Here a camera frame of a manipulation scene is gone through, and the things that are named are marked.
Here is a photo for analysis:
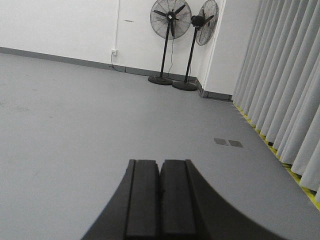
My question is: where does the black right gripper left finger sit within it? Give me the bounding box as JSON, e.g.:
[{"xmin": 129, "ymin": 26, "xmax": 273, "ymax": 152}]
[{"xmin": 83, "ymin": 159, "xmax": 159, "ymax": 240}]

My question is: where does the black pedestal fan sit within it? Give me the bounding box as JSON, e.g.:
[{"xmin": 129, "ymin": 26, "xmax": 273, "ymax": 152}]
[
  {"xmin": 172, "ymin": 0, "xmax": 219, "ymax": 91},
  {"xmin": 148, "ymin": 0, "xmax": 192, "ymax": 86}
]

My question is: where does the black power cable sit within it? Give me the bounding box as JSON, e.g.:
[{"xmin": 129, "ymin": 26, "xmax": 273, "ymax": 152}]
[{"xmin": 110, "ymin": 54, "xmax": 127, "ymax": 73}]

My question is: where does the black pedestal fan right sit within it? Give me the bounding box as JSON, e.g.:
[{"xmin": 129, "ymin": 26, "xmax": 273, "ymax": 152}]
[{"xmin": 172, "ymin": 0, "xmax": 219, "ymax": 91}]

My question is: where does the white wall conduit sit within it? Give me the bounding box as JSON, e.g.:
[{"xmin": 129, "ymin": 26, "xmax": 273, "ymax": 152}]
[{"xmin": 113, "ymin": 0, "xmax": 121, "ymax": 50}]

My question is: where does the grey pleated curtain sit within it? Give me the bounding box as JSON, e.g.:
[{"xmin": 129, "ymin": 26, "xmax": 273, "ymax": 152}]
[{"xmin": 234, "ymin": 0, "xmax": 320, "ymax": 194}]

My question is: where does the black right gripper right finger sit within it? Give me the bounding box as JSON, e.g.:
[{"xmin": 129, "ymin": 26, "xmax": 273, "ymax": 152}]
[{"xmin": 160, "ymin": 159, "xmax": 282, "ymax": 240}]

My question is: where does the black pedestal fan left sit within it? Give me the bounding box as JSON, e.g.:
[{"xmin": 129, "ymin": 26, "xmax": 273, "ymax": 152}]
[{"xmin": 148, "ymin": 0, "xmax": 192, "ymax": 86}]

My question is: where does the white wall power socket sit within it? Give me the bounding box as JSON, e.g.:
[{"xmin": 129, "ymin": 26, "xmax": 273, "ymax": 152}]
[{"xmin": 111, "ymin": 49, "xmax": 118, "ymax": 56}]

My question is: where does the yellow black floor tape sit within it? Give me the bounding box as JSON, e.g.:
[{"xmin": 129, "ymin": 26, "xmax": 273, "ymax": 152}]
[{"xmin": 233, "ymin": 103, "xmax": 320, "ymax": 211}]

